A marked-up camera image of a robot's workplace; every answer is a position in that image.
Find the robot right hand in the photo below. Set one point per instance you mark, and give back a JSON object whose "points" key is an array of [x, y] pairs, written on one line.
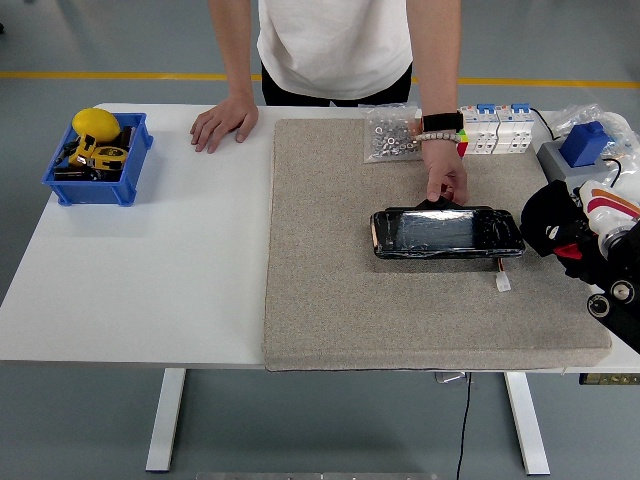
{"points": [[607, 205]]}

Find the person's left hand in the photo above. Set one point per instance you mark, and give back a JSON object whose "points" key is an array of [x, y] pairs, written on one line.
{"points": [[445, 165]]}

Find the person's right hand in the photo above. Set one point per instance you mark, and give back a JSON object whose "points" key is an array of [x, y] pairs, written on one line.
{"points": [[225, 120]]}

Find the black rag with red tag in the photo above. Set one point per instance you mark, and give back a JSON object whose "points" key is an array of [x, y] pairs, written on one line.
{"points": [[542, 207]]}

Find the black panel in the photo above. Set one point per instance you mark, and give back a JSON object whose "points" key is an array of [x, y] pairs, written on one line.
{"points": [[440, 232]]}

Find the person's left forearm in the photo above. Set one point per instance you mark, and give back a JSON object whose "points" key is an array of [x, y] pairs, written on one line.
{"points": [[439, 75]]}

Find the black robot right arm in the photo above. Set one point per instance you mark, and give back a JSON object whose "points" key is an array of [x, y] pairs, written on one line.
{"points": [[620, 280]]}

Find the person's right forearm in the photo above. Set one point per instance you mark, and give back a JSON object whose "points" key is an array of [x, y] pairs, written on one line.
{"points": [[239, 70]]}

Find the table height control panel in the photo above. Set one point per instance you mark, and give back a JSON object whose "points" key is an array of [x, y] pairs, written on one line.
{"points": [[610, 379]]}

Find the multicoloured cube puzzle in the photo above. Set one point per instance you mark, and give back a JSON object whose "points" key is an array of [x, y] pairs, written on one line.
{"points": [[464, 145]]}

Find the black wrist watch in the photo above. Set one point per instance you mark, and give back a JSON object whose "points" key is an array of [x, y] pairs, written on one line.
{"points": [[442, 121]]}

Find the white circuit breaker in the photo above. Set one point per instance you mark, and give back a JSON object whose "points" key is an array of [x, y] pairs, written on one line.
{"points": [[482, 135], [515, 132]]}

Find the clear bag of metal nuts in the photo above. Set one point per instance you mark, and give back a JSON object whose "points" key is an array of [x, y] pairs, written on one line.
{"points": [[392, 137]]}

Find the blue plastic block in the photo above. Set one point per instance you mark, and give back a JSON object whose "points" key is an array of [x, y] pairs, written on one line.
{"points": [[582, 145]]}

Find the crumpled clear plastic bag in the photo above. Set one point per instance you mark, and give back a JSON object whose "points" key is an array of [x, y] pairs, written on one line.
{"points": [[622, 132]]}

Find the yellow tape measure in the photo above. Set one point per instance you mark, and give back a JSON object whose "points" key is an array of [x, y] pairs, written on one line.
{"points": [[107, 156]]}

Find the yellow lemon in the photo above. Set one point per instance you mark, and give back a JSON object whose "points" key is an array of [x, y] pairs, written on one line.
{"points": [[95, 124]]}

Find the grey-brown felt mat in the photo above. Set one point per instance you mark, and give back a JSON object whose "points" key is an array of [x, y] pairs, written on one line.
{"points": [[325, 250]]}

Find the blue plastic bin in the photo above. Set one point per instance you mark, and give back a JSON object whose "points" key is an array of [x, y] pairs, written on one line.
{"points": [[95, 192]]}

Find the white table leg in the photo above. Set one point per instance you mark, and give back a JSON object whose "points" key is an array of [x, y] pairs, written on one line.
{"points": [[167, 425], [525, 425]]}

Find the metal bracket under table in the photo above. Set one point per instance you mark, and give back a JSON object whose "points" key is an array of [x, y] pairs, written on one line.
{"points": [[452, 377]]}

